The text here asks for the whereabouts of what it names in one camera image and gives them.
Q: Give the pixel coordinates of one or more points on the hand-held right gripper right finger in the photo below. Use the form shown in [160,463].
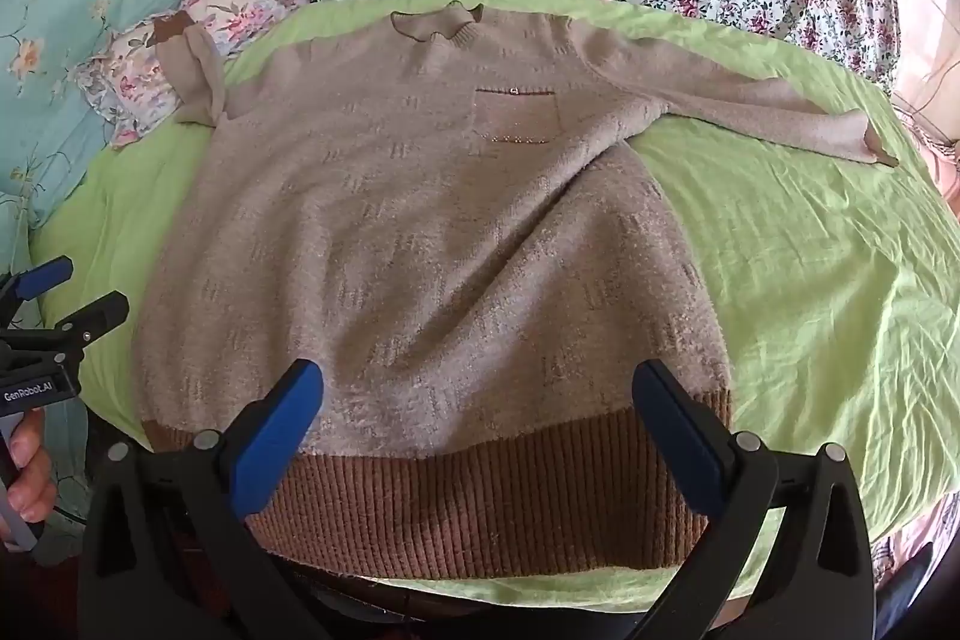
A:
[679,437]

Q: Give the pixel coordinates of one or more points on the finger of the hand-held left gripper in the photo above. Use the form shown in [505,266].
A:
[101,314]
[46,277]

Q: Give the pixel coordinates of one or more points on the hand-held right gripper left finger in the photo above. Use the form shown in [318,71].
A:
[274,437]

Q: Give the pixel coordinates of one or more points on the beige knit sweater brown hem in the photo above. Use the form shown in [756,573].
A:
[420,250]

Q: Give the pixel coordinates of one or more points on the person's left hand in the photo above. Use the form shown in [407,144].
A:
[30,467]

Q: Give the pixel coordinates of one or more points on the light green bed sheet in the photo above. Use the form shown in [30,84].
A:
[787,250]

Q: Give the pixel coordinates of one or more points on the pale floral pillow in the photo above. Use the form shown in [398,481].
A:
[180,48]

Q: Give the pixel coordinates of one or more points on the pink cloth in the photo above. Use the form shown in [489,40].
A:
[926,85]

